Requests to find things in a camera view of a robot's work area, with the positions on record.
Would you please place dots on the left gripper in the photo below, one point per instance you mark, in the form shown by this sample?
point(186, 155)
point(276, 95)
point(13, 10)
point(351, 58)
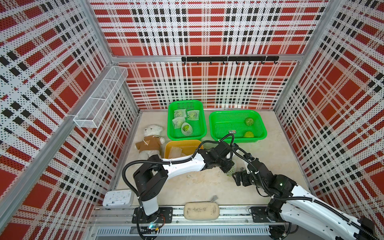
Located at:
point(229, 164)

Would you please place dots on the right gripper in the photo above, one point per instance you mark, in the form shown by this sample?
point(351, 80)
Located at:
point(243, 175)

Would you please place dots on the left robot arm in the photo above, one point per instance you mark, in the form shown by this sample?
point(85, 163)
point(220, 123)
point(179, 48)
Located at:
point(146, 178)

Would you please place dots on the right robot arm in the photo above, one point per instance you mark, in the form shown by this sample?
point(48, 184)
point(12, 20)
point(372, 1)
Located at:
point(292, 203)

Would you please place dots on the yellow plastic bowl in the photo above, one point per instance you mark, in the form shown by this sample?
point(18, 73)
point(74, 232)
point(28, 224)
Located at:
point(177, 149)

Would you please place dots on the empty green plastic basket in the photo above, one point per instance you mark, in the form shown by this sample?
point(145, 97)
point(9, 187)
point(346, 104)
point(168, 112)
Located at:
point(199, 127)

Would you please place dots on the green basket with fruit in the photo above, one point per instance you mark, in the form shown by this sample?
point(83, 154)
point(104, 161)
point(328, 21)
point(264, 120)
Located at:
point(246, 125)

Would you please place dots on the beige sponge block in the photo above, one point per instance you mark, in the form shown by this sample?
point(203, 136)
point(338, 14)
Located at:
point(201, 211)

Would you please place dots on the white teddy bear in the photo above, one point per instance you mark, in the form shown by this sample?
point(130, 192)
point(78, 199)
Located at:
point(151, 143)

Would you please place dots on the white power strip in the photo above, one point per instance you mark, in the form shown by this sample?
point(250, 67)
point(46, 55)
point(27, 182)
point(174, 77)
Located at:
point(118, 198)

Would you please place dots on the black hook rail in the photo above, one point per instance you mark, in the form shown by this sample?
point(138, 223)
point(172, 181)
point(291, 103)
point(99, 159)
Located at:
point(224, 59)

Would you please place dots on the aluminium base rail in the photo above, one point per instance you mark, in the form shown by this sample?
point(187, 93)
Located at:
point(234, 220)

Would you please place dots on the clear wall shelf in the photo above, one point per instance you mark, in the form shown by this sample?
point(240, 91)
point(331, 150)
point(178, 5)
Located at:
point(97, 105)

